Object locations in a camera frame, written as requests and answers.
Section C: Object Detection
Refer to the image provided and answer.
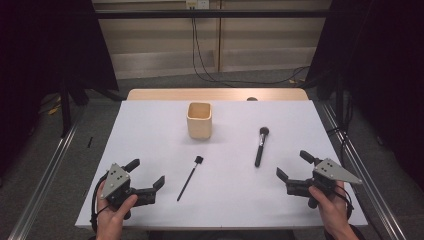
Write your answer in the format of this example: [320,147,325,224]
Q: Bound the white table mat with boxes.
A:
[74,99,369,231]

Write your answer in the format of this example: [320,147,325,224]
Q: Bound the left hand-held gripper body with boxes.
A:
[99,162,158,221]

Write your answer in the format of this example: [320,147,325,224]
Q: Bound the wooden table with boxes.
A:
[126,87,310,102]

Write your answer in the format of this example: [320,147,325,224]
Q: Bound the black stand post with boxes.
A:
[334,76,346,134]
[59,76,73,138]

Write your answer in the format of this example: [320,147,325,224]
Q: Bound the person's right hand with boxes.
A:
[308,181,352,234]

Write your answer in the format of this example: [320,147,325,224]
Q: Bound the hand-held gripper cable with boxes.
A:
[89,171,113,233]
[334,184,355,221]

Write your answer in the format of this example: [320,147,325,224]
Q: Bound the right hand-held gripper cable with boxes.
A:
[334,184,355,221]

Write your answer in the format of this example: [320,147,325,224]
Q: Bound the metal floor rail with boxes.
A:
[319,101,408,240]
[8,109,88,240]

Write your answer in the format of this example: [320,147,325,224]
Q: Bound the person's left hand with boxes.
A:
[95,181,139,240]

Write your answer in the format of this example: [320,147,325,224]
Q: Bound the black curtain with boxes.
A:
[0,0,119,176]
[304,0,424,183]

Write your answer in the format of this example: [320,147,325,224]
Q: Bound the white wall outlet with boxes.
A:
[185,0,210,10]

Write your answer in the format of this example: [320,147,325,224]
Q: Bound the black makeup brush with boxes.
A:
[254,126,270,168]

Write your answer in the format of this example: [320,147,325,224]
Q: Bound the left hand-held gripper cable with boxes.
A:
[89,171,113,233]

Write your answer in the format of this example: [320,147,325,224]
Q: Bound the beige square cup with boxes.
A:
[186,101,213,140]

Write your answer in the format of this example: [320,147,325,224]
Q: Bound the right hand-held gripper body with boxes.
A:
[285,157,363,210]

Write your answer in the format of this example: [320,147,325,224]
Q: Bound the black wall cable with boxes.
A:
[191,18,234,88]
[191,8,311,86]

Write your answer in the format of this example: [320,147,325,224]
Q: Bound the thin black brush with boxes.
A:
[176,155,204,202]

